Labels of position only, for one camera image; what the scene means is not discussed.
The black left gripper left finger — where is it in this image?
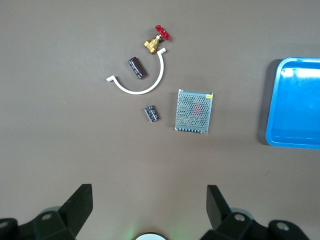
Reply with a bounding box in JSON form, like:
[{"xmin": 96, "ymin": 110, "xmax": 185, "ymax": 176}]
[{"xmin": 33, "ymin": 184, "xmax": 94, "ymax": 240}]

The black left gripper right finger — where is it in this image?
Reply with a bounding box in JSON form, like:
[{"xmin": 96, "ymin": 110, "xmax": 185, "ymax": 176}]
[{"xmin": 202, "ymin": 185, "xmax": 270, "ymax": 240}]

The short dark electrolytic capacitor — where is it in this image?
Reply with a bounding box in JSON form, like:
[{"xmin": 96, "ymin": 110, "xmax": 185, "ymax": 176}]
[{"xmin": 144, "ymin": 105, "xmax": 161, "ymax": 123}]

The blue plastic tray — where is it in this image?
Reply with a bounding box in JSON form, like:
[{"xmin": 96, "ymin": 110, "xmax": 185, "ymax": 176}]
[{"xmin": 265, "ymin": 56, "xmax": 320, "ymax": 150}]

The metal mesh power supply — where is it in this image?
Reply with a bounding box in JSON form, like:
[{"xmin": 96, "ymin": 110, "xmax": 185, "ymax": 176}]
[{"xmin": 174, "ymin": 88, "xmax": 214, "ymax": 136}]

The white semicircular pipe clamp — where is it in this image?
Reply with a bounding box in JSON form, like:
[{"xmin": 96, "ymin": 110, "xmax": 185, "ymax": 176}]
[{"xmin": 105, "ymin": 47, "xmax": 167, "ymax": 96}]

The brass valve red handwheel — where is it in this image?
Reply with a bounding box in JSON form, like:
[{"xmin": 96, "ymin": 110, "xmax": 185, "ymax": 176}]
[{"xmin": 143, "ymin": 24, "xmax": 173, "ymax": 55}]

